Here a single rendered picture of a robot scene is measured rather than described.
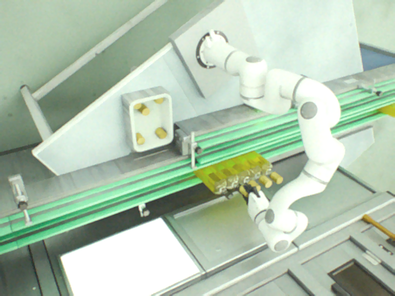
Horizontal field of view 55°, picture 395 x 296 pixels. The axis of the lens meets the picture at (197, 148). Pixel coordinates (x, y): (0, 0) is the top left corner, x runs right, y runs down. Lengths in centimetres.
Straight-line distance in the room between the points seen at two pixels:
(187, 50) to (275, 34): 49
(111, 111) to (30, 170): 68
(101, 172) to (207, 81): 58
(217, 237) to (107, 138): 58
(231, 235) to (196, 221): 16
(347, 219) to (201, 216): 59
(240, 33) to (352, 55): 84
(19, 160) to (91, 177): 70
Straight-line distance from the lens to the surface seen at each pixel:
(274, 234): 127
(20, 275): 154
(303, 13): 191
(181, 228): 151
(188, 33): 149
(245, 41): 166
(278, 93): 128
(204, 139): 156
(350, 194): 186
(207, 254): 142
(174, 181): 160
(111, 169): 155
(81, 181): 151
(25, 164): 211
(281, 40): 186
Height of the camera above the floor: 206
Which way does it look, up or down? 47 degrees down
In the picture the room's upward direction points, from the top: 132 degrees clockwise
